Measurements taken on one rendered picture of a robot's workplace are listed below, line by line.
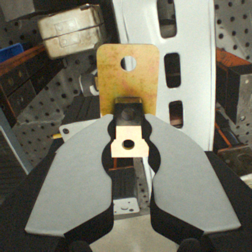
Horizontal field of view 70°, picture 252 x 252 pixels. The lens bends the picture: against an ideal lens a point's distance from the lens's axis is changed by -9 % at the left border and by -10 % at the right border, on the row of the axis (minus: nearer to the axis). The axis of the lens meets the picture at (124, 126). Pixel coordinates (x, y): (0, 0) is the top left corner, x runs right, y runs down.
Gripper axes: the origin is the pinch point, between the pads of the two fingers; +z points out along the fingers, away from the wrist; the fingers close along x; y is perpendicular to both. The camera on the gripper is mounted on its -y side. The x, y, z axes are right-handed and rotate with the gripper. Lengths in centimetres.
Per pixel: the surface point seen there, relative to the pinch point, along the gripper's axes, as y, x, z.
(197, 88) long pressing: 8.4, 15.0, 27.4
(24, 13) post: -6.8, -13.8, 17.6
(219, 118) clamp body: 29, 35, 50
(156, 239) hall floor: 273, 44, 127
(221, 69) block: 6.1, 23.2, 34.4
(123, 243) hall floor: 283, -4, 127
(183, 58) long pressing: 2.2, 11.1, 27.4
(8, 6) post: -8.1, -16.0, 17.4
